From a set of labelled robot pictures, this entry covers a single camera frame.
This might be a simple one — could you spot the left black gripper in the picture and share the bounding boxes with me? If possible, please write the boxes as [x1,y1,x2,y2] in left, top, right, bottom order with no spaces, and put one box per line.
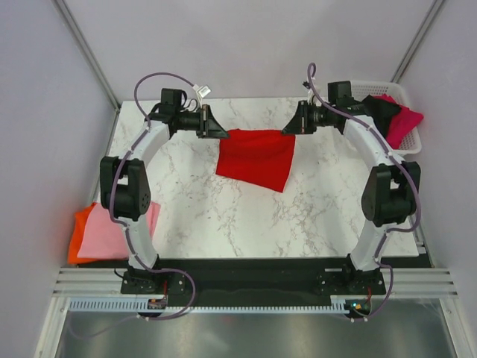
[175,105,229,139]

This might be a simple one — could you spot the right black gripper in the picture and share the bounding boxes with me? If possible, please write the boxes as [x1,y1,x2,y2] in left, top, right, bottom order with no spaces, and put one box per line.
[282,101,335,136]

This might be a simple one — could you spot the red t shirt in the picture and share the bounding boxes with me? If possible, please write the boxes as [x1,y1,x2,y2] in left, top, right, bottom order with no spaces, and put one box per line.
[215,129,296,192]

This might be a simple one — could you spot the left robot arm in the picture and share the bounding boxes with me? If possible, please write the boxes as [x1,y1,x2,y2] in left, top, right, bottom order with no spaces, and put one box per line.
[100,85,229,293]

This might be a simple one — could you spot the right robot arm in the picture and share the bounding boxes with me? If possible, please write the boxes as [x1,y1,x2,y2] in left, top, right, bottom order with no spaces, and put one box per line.
[281,79,421,294]

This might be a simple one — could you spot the black t shirt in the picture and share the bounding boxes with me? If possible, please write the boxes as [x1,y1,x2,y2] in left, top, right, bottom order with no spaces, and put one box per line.
[361,95,401,137]

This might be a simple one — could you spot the magenta t shirt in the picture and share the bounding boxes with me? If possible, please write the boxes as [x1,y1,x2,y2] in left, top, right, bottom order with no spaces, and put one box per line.
[373,94,424,149]

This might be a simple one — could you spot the white plastic basket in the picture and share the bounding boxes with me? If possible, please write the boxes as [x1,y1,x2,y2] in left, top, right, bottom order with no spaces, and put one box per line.
[351,80,422,157]

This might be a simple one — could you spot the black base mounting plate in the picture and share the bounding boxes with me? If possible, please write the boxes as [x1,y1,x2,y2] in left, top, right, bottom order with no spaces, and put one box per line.
[121,257,386,307]

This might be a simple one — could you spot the folded pink t shirt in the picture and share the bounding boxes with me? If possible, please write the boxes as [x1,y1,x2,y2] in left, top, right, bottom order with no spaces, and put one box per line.
[76,201,162,261]

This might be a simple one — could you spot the folded orange t shirt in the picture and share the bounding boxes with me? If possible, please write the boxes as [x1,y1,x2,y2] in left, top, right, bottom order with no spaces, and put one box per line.
[67,203,95,265]

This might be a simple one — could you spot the right aluminium frame post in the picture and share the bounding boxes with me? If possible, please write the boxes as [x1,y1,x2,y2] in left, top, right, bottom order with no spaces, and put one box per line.
[391,0,448,84]

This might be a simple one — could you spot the aluminium frame post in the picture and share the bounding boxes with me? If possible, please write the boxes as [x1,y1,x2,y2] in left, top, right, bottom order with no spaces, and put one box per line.
[391,0,448,84]
[51,0,121,113]

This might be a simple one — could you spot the left aluminium frame post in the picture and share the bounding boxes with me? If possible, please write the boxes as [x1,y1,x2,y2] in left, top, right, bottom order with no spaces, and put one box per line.
[51,0,121,113]

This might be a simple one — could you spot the aluminium front rail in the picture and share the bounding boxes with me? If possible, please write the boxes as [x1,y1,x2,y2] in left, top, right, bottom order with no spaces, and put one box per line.
[54,268,458,299]

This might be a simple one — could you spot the white slotted cable duct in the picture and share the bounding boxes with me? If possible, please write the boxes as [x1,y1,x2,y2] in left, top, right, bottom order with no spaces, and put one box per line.
[68,297,370,314]

